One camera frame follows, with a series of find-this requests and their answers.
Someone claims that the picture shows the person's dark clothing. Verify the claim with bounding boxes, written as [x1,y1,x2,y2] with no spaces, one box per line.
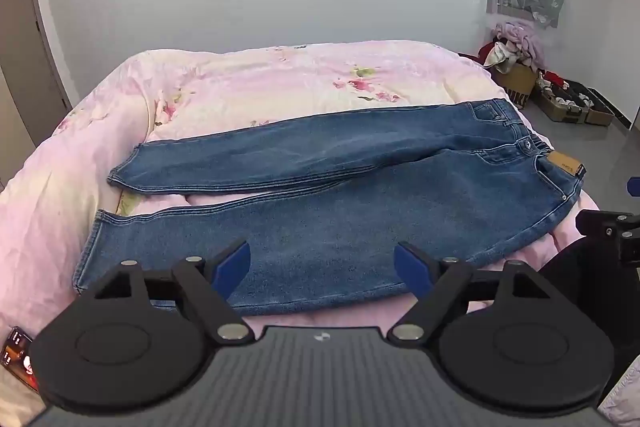
[542,237,640,408]

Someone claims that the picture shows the low box of shoes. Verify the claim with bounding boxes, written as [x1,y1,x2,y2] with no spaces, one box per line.
[532,71,617,128]

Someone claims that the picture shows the grey door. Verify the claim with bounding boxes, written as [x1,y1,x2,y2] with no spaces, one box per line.
[0,0,74,148]

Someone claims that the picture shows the brown cardboard box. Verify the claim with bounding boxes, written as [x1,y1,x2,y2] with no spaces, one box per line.
[492,62,541,110]

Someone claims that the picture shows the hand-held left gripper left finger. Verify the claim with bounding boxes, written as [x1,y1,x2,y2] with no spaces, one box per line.
[93,240,252,349]

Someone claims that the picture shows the white crumpled cloth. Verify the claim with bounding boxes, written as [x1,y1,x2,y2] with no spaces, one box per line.
[482,41,522,74]

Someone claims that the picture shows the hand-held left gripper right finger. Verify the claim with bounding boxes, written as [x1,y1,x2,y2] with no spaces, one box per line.
[387,241,549,350]

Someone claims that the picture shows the smartphone with lit screen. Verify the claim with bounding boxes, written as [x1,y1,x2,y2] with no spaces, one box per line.
[0,326,47,414]

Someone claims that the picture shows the blue denim pants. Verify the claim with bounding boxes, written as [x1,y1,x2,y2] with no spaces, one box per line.
[72,99,587,315]

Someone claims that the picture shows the red cloth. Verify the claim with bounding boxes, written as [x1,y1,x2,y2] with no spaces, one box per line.
[457,44,497,68]

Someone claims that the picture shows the pink floral quilt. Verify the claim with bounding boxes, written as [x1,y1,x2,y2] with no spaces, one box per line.
[0,39,640,427]

